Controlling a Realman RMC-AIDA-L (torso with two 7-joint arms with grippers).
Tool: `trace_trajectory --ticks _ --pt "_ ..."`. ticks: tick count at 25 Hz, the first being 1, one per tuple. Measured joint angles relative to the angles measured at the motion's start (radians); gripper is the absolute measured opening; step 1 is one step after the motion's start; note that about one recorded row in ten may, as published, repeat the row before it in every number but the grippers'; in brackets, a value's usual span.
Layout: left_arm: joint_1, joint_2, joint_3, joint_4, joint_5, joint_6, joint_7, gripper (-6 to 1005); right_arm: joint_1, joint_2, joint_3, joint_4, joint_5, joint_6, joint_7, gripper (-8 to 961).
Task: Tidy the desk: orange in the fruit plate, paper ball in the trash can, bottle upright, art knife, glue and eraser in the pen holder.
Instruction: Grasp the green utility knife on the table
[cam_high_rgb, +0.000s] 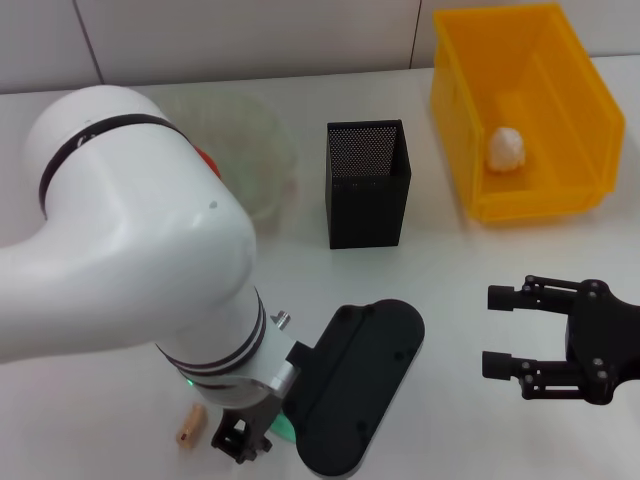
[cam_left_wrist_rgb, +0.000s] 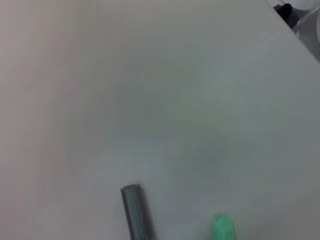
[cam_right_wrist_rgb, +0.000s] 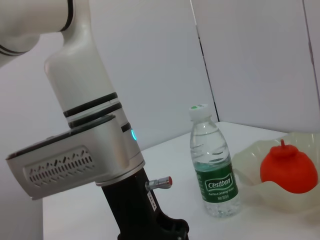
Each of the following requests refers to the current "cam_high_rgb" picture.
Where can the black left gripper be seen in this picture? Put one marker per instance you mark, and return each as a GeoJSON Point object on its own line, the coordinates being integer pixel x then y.
{"type": "Point", "coordinates": [255, 410]}

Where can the red-orange fruit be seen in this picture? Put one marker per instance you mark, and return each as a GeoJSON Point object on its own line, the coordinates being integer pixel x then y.
{"type": "Point", "coordinates": [209, 161]}

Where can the green pen white tip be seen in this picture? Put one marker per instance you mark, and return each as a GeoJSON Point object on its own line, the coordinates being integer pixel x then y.
{"type": "Point", "coordinates": [284, 429]}

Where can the black mesh pen holder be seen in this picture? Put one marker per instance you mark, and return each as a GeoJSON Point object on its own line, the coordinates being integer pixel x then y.
{"type": "Point", "coordinates": [365, 210]}

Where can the white paper ball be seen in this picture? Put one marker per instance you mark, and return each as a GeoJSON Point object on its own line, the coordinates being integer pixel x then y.
{"type": "Point", "coordinates": [506, 149]}

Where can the small tan cylinder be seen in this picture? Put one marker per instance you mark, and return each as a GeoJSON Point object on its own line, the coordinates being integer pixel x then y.
{"type": "Point", "coordinates": [191, 425]}

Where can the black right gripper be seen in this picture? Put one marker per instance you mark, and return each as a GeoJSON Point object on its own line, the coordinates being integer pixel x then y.
{"type": "Point", "coordinates": [605, 340]}

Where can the yellow plastic bin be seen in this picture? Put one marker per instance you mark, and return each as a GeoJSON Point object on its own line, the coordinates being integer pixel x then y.
{"type": "Point", "coordinates": [500, 75]}

